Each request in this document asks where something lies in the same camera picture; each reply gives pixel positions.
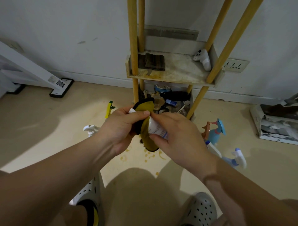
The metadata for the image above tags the person's right hand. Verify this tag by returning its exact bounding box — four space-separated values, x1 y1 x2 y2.
149 113 218 178

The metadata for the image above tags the person's left hand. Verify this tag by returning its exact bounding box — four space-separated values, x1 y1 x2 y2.
97 106 151 157

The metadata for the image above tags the white squeeze tube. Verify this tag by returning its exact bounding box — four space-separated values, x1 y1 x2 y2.
129 108 168 140

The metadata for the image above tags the person's left forearm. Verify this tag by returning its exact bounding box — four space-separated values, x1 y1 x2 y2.
0 133 111 226

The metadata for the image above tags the person's right forearm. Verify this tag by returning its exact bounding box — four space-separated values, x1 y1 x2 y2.
202 158 298 226

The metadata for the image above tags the beige crumpled item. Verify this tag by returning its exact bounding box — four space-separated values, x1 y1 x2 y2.
151 91 166 110

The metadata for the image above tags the yellow and green clip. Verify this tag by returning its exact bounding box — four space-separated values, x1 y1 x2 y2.
105 101 116 119

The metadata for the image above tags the blue and white torn packet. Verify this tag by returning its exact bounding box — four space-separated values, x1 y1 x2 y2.
154 84 172 94

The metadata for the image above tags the black pouch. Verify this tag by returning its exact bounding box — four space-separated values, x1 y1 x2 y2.
160 91 190 102

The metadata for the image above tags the metal spoon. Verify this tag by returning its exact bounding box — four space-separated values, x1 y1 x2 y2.
177 100 191 113

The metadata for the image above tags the brown toy figure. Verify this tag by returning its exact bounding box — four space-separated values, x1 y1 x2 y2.
201 121 211 140

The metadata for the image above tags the white pump bottle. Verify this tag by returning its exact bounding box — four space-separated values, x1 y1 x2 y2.
83 125 100 138

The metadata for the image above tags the dark folded cloth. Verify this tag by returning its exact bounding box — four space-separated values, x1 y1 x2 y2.
137 53 166 72

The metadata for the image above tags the light blue spray bottle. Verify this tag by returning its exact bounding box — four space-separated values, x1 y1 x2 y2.
207 118 227 147

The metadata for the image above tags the white and blue spray bottle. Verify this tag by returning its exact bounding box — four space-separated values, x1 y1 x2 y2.
205 140 247 170

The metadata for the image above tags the wooden pole shelf rack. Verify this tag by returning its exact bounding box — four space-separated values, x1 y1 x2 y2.
125 0 264 120

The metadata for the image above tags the white perforated right clog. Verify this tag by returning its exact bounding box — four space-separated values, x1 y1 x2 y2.
180 192 218 226

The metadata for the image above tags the white perforated clog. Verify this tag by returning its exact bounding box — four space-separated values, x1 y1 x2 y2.
180 192 218 226
69 171 104 226

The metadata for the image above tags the white perforated left clog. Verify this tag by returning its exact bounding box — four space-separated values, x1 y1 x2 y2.
69 171 104 226

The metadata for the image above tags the white game controller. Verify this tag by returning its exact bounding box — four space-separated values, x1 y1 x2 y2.
193 49 212 72

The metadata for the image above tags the worn yellow and black sock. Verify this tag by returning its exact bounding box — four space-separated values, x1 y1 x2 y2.
76 199 99 226

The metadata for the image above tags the person's left leg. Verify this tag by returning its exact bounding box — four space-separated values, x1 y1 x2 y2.
50 204 93 226

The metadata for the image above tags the white stand with black-edged feet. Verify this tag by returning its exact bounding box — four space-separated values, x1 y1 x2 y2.
0 41 75 98

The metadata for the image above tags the box of printed papers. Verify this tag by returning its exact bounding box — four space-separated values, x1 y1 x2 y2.
250 93 298 146

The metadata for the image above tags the white wall socket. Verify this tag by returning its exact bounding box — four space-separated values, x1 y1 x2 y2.
222 58 250 73

